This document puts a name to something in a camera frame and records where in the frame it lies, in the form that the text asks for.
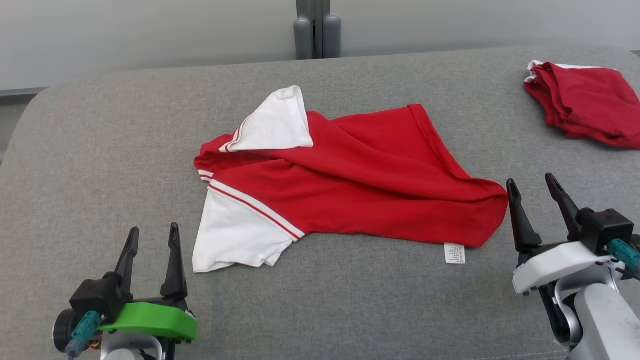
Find grey metal partition post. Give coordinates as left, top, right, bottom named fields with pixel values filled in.
left=293, top=0, right=343, bottom=61

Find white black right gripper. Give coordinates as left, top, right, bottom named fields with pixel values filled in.
left=506, top=173, right=616, bottom=296

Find red and white polo shirt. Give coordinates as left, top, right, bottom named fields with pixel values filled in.
left=192, top=85, right=510, bottom=274

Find red shorts with elastic waistband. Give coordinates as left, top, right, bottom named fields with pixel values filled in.
left=523, top=60, right=640, bottom=151

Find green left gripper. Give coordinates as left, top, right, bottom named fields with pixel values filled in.
left=97, top=222, right=199, bottom=346

